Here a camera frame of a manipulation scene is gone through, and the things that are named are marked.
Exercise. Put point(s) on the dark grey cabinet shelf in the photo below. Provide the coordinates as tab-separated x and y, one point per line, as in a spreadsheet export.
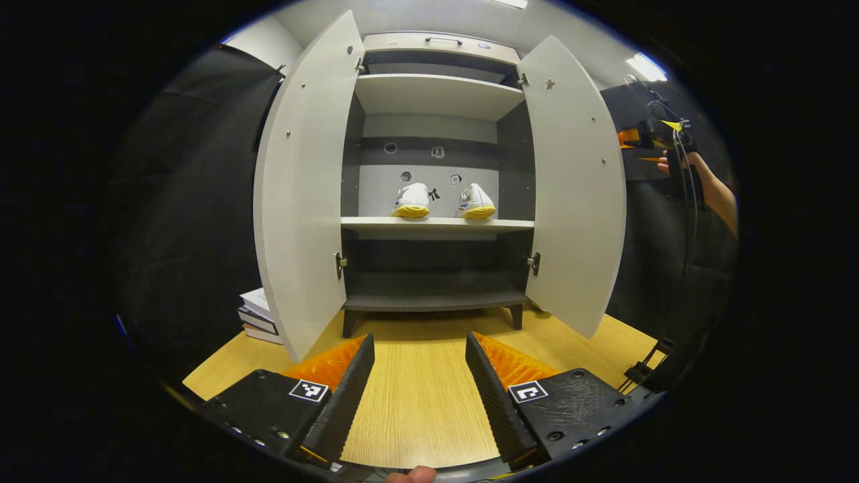
436	298

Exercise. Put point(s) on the white shoe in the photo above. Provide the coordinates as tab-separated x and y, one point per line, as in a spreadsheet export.
476	199
411	198

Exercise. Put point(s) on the black backdrop cloth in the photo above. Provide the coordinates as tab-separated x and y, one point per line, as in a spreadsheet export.
658	268
188	221

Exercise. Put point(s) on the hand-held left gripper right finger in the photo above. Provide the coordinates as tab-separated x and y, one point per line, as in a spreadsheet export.
500	402

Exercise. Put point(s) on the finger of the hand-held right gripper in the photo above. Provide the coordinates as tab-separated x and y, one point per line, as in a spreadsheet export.
637	137
649	159

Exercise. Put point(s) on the grey shoe cabinet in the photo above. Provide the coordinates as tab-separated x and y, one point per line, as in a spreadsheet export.
376	194

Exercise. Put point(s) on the ceiling light panel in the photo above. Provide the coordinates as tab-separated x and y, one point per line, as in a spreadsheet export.
511	3
645	67

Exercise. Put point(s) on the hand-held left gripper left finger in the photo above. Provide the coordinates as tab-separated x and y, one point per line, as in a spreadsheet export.
342	402

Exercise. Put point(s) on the light grey cabinet door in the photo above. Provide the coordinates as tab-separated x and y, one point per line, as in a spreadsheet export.
302	201
577	201

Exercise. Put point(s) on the white cabinet shelf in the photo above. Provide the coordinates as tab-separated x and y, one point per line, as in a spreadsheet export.
436	223
436	94

